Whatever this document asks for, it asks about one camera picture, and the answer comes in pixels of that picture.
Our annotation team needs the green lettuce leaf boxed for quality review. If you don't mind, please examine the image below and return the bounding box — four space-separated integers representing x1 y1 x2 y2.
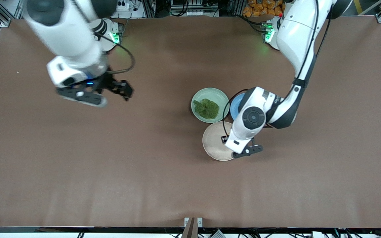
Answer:
193 99 220 120

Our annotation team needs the beige plate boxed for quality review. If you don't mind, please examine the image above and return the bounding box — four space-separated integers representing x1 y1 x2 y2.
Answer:
202 121 234 162

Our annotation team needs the blue plate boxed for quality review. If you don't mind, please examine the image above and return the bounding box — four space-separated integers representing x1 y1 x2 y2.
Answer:
230 93 246 121

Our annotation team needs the pale green plate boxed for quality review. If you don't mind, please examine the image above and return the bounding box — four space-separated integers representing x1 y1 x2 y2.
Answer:
191 88 230 123

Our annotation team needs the white power strip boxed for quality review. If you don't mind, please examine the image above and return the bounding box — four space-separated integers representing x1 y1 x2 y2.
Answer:
115 0 132 11

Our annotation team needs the black electronics rack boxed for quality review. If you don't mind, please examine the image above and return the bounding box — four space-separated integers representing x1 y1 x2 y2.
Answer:
170 0 220 18

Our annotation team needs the bag of oranges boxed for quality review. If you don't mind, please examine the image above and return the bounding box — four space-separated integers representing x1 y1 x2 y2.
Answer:
242 0 287 18

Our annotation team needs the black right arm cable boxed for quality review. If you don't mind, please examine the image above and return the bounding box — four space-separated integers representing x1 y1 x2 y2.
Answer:
101 33 135 74

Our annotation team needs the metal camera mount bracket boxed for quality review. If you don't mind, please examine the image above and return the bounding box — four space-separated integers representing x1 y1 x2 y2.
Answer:
181 217 203 238

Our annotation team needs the black table edge rail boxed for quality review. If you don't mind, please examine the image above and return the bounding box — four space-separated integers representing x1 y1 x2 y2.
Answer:
0 226 381 234

